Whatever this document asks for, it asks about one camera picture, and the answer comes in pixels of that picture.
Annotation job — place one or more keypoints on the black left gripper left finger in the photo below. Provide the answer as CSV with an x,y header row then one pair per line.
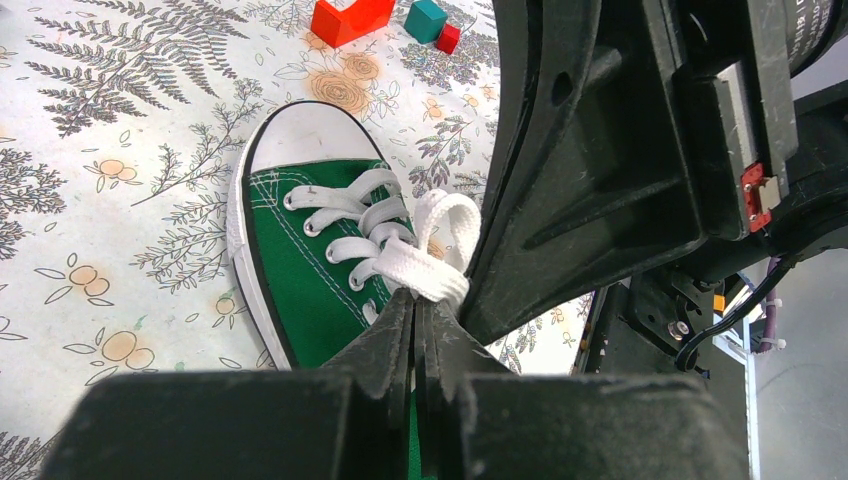
x,y
348,419

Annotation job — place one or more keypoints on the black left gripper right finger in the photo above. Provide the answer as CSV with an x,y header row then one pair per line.
x,y
478,420

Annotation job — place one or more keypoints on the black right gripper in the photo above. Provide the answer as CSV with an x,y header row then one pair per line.
x,y
634,134

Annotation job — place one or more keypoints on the green canvas sneaker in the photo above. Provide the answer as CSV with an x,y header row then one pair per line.
x,y
320,236

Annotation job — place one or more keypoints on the small red cube block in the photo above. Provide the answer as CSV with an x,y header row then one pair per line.
x,y
448,39

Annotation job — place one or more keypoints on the teal cube block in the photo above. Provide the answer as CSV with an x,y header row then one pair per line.
x,y
425,21

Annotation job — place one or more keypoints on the red arch block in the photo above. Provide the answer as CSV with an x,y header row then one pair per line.
x,y
338,27

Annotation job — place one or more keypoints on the floral table mat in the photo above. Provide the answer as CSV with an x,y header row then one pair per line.
x,y
121,125

